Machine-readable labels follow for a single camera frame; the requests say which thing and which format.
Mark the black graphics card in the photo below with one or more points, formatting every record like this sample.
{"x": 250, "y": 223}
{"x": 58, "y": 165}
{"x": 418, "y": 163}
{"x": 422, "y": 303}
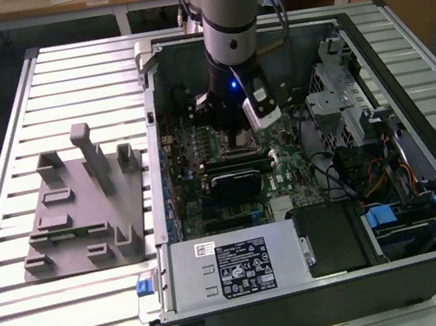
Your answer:
{"x": 236, "y": 187}

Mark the silver metal drive cage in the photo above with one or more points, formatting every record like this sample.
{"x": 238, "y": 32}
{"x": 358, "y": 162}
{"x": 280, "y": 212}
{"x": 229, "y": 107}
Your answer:
{"x": 325, "y": 105}

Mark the black RAM slot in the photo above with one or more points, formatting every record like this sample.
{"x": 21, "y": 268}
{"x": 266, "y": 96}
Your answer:
{"x": 266, "y": 165}
{"x": 239, "y": 162}
{"x": 239, "y": 166}
{"x": 238, "y": 158}

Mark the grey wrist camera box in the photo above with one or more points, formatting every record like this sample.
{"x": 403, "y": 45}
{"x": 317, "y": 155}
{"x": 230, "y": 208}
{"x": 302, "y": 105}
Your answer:
{"x": 202, "y": 102}

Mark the black PC case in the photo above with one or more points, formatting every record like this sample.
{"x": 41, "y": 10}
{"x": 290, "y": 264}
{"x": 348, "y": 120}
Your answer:
{"x": 318, "y": 313}

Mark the silver chipset heatsink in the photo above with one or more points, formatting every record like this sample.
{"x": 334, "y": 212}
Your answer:
{"x": 283, "y": 207}

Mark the green RAM stick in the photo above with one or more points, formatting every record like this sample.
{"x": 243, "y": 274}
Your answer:
{"x": 67, "y": 236}

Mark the grey parts rack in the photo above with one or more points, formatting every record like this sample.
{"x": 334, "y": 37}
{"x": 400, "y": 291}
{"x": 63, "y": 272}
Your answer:
{"x": 89, "y": 218}

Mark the blue plastic latch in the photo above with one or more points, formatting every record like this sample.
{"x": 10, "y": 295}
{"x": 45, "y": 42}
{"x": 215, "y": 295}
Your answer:
{"x": 144, "y": 288}

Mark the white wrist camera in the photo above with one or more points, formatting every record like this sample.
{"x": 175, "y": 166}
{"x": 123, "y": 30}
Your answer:
{"x": 266, "y": 115}

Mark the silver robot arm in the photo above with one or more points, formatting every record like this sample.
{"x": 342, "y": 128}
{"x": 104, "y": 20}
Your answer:
{"x": 226, "y": 11}

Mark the black plastic shroud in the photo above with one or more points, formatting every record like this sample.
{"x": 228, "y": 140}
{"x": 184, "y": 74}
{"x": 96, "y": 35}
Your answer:
{"x": 331, "y": 236}

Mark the CPU socket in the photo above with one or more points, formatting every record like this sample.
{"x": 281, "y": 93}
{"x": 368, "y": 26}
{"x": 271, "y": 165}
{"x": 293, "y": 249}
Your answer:
{"x": 241, "y": 152}

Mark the silver power supply unit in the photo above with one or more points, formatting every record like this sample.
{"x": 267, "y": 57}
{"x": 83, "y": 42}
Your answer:
{"x": 189, "y": 268}

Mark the green motherboard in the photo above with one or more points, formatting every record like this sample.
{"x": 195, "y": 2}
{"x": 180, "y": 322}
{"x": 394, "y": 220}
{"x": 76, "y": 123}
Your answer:
{"x": 288, "y": 159}

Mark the blue disk carrier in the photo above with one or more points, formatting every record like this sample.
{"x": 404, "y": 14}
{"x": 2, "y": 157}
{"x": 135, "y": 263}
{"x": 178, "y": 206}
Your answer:
{"x": 380, "y": 217}

